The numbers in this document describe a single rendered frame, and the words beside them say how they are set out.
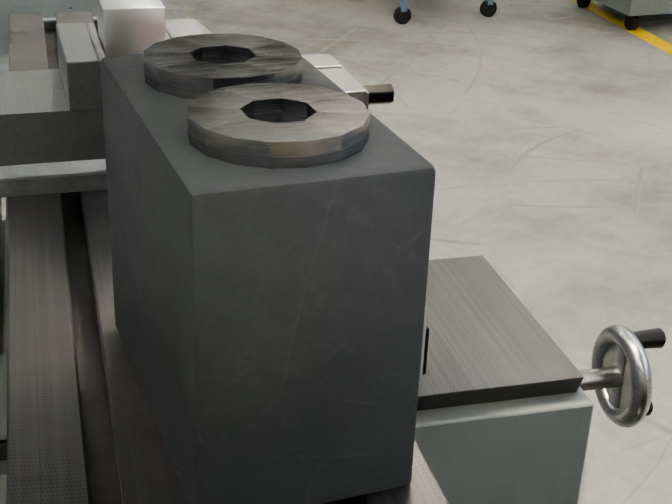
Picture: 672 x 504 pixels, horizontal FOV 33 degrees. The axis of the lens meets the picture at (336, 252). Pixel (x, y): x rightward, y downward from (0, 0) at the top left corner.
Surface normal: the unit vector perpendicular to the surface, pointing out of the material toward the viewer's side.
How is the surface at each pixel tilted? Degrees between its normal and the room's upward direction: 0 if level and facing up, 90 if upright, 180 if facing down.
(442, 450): 90
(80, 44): 0
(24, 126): 90
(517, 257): 0
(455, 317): 0
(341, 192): 90
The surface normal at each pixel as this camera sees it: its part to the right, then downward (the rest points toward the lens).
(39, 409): 0.04, -0.90
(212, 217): 0.36, 0.42
